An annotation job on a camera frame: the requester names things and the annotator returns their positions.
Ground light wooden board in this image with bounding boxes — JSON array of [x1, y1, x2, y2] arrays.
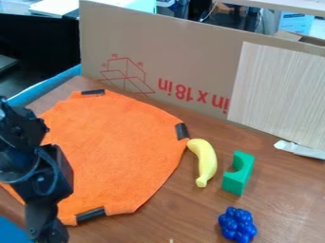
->
[[225, 41, 325, 152]]

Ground blue toy grapes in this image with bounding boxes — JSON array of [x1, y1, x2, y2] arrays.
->
[[217, 206, 258, 243]]

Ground yellow toy banana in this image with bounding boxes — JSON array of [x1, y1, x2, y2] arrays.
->
[[185, 138, 219, 189]]

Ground green block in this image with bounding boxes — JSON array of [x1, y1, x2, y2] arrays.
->
[[220, 150, 257, 196]]

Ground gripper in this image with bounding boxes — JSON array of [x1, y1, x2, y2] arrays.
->
[[0, 143, 77, 243]]

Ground orange cloth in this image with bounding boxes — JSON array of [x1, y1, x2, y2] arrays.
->
[[0, 88, 192, 227]]

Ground cardboard box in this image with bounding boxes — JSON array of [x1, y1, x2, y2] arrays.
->
[[78, 0, 325, 122]]

